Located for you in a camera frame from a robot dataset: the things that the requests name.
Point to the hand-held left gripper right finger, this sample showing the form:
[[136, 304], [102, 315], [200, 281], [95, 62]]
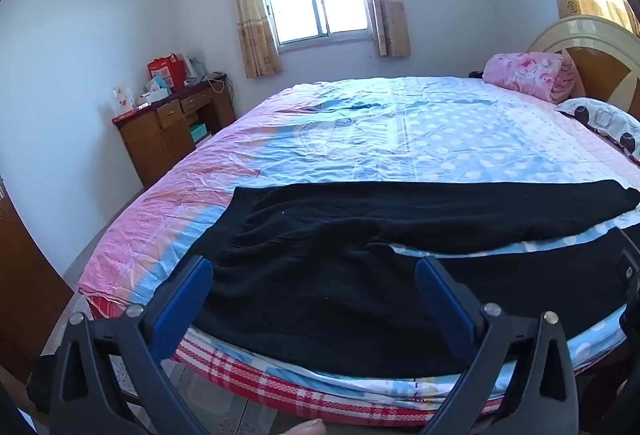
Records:
[[445, 305]]

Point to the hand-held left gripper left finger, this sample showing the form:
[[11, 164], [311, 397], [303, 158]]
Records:
[[185, 300]]

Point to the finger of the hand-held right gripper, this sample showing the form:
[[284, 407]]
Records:
[[629, 265]]

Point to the black pants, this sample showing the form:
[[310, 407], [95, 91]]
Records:
[[325, 265]]

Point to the person's left hand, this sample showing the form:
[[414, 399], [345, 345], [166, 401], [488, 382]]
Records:
[[307, 428]]

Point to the red plaid mattress sheet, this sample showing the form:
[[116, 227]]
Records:
[[280, 385]]

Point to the white dotted pillow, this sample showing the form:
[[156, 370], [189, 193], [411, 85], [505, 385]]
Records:
[[602, 120]]

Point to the brown wooden desk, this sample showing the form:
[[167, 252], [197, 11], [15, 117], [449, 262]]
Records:
[[150, 145]]

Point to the brown wooden wardrobe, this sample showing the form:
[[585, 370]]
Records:
[[25, 285]]

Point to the teal box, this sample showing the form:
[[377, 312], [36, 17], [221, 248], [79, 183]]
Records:
[[198, 131]]

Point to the pink and blue bedsheet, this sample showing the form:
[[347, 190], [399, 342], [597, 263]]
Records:
[[380, 130]]

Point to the cream wooden headboard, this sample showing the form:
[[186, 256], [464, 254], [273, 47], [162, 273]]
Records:
[[595, 65]]

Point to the pink floral folded blanket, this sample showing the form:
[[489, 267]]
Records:
[[530, 72]]

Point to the blue tissue box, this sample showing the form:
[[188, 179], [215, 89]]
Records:
[[159, 85]]

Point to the small black object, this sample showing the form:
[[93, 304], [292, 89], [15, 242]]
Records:
[[475, 75]]

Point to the red gift bag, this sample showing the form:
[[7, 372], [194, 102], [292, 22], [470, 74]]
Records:
[[167, 65]]

